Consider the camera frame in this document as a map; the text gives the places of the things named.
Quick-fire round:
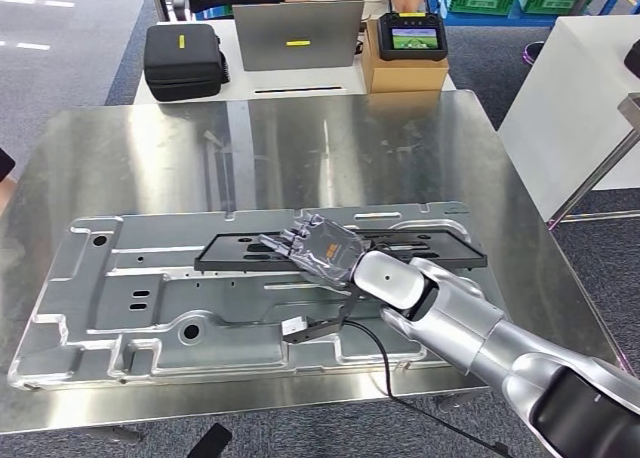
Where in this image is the grey laptop with yellow sticker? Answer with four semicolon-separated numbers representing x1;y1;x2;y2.
232;0;365;73

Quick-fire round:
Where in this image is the black plastic frame part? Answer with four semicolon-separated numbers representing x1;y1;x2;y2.
193;227;489;275

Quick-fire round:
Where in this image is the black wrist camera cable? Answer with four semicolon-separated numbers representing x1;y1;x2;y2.
343;318;512;458

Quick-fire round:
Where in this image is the black controller with screen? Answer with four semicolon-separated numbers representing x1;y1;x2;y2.
376;10;449;63

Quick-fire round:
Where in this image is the purple ring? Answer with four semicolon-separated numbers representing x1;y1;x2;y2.
522;40;546;66

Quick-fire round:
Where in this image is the small stainless steel table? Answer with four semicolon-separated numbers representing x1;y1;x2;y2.
546;91;640;232

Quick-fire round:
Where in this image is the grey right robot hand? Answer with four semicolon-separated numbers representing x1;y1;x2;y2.
258;212;373;291

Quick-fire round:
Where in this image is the plain black case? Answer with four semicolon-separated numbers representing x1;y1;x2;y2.
623;36;640;81

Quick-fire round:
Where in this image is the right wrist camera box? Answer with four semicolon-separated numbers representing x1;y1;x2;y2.
280;289;362;346

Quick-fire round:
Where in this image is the large stamped metal panel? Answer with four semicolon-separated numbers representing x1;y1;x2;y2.
7;201;502;392

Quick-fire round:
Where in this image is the brown cardboard box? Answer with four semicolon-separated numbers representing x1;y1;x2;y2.
360;18;451;96

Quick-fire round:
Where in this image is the white side table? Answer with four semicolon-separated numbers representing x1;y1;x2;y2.
497;13;640;224

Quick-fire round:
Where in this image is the stainless steel workbench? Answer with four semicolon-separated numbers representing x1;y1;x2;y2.
0;88;632;437

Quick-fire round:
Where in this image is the black zip case yellow label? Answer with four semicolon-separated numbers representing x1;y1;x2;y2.
143;22;232;104

